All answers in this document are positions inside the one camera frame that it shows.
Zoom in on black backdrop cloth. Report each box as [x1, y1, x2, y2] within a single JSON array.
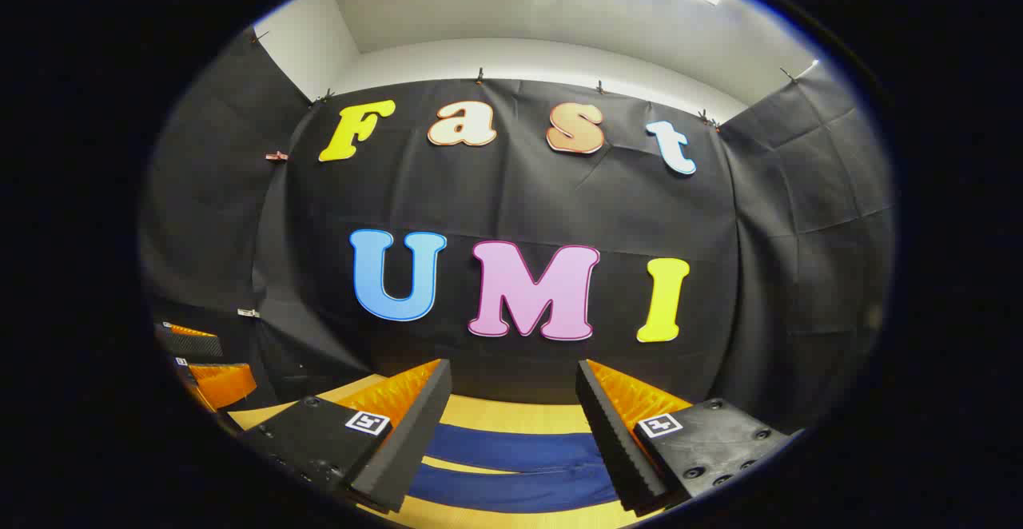
[[140, 27, 896, 438]]

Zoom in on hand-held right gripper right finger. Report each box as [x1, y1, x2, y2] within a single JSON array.
[[575, 359, 800, 514]]

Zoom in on blue denim jeans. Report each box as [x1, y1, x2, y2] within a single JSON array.
[[408, 423, 620, 514]]

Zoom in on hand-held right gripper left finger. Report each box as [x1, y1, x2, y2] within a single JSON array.
[[240, 359, 452, 514]]

